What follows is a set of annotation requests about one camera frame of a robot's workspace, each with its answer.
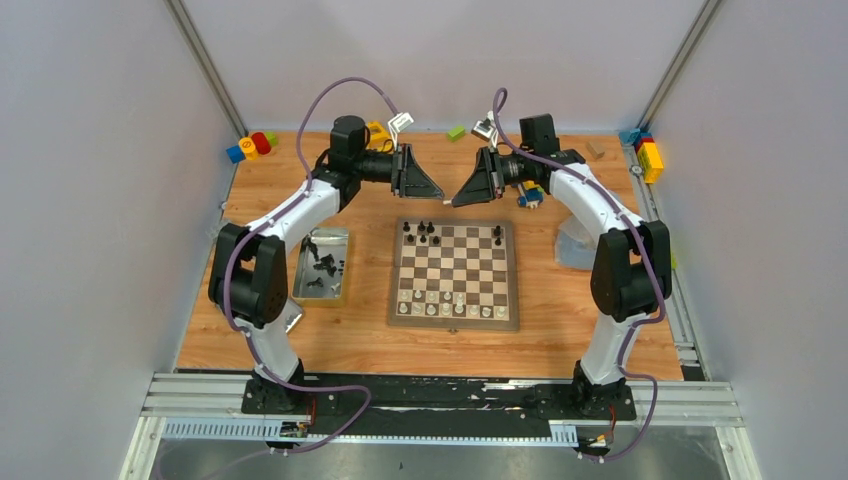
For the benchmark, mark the wooden chess board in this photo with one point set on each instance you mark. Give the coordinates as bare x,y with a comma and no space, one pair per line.
454,274

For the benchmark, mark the green block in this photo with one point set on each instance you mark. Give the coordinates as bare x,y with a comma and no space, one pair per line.
456,133

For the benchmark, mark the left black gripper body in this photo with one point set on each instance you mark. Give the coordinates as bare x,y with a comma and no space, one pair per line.
401,170

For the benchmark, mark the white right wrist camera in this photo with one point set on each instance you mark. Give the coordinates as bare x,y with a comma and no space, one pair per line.
486,131

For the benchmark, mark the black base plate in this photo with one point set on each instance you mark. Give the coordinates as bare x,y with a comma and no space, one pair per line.
401,405

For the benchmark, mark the silver tin lid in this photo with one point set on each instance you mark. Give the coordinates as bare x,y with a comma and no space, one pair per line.
291,314

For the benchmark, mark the gold metal tin box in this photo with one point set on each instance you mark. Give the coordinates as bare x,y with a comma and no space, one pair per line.
320,278

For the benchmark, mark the colourful round blocks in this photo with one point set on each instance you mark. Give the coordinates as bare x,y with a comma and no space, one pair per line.
252,147

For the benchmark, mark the brown wooden block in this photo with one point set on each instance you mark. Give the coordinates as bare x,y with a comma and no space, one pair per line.
595,149

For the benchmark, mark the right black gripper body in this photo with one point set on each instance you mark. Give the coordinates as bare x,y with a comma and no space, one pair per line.
515,168

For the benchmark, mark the toy car of bricks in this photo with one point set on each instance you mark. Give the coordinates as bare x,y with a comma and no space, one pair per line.
529,198

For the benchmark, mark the stacked colourful bricks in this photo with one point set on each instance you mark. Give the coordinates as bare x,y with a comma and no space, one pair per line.
647,152

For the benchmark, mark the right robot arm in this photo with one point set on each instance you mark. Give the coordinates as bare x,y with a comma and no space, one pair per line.
631,273

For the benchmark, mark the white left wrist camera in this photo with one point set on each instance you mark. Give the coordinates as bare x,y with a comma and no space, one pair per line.
397,124

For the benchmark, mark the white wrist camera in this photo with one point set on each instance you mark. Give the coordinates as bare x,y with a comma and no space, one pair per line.
397,124
486,131

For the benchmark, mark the yellow triangle toy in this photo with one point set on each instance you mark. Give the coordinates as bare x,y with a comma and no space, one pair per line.
379,138

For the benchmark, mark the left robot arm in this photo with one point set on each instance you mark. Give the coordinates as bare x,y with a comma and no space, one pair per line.
249,282

